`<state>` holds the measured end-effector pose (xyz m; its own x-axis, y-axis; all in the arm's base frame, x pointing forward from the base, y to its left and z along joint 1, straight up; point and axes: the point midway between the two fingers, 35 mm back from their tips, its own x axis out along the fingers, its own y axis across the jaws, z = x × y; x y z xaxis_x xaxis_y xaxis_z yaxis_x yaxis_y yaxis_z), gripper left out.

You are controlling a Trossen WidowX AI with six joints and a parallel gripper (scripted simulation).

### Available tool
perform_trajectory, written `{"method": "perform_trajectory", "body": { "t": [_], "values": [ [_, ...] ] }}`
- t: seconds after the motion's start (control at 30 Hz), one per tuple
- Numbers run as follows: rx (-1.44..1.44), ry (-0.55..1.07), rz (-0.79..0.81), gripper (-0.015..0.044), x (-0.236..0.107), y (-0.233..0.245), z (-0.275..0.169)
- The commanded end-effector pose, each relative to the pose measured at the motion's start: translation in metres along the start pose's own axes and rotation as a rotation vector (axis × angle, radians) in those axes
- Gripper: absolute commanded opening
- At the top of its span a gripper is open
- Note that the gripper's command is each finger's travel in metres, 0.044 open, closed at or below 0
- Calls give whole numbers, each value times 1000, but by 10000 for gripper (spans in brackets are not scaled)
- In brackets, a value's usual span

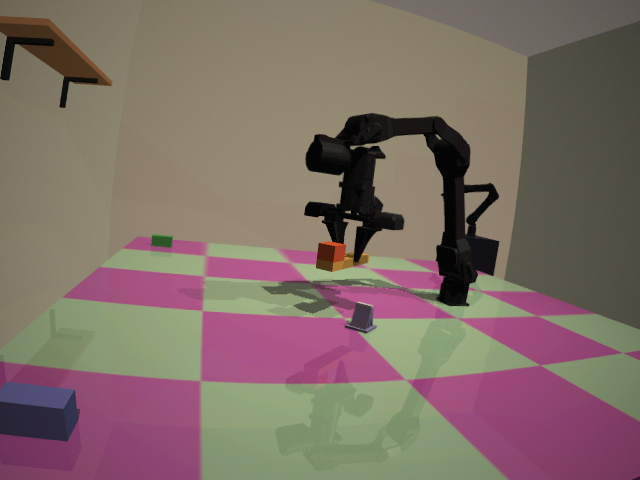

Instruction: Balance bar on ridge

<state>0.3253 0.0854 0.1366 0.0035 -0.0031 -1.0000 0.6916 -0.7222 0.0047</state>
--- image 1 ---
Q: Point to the green rectangular block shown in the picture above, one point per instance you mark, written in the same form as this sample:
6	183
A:
159	240

